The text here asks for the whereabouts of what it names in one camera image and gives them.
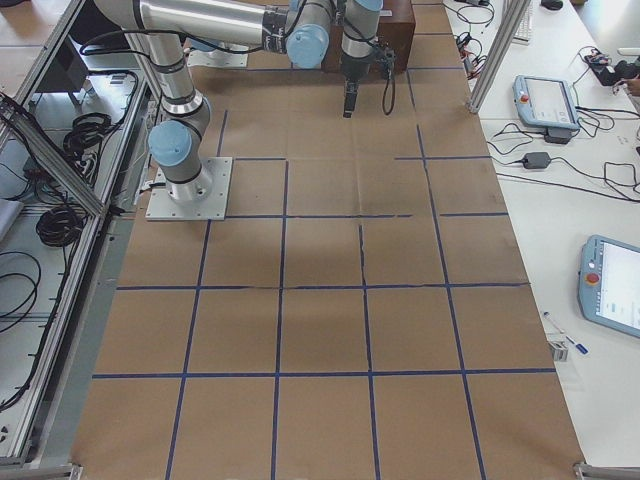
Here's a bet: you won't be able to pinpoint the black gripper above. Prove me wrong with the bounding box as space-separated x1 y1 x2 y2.
341 53 375 118

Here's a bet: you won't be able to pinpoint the dark wooden drawer cabinet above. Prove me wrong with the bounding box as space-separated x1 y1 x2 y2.
321 0 416 74

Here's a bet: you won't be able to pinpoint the upper teach pendant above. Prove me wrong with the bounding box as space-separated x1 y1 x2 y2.
512 75 580 131

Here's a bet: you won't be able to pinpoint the teach pendant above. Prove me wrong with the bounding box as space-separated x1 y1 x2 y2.
512 75 580 131
578 235 640 338

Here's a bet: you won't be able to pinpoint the black power adapter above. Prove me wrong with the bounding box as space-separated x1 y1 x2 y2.
521 152 552 170

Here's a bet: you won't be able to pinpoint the brown paper table cover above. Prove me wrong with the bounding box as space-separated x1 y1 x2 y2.
72 1 582 479

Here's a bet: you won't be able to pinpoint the lower teach pendant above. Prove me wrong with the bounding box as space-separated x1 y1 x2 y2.
578 235 640 338

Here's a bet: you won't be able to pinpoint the blue capped pen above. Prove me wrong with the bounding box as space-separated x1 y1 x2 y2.
543 311 589 355

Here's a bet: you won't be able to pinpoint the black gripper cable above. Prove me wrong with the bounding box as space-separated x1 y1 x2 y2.
335 0 397 117

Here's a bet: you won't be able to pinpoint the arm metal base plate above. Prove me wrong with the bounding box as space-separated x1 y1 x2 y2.
145 157 233 221
187 50 248 69

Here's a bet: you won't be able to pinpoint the aluminium frame post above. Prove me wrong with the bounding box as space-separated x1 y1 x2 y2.
467 0 530 114

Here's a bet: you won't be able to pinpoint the coiled black cables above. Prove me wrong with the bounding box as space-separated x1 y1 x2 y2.
62 112 125 166

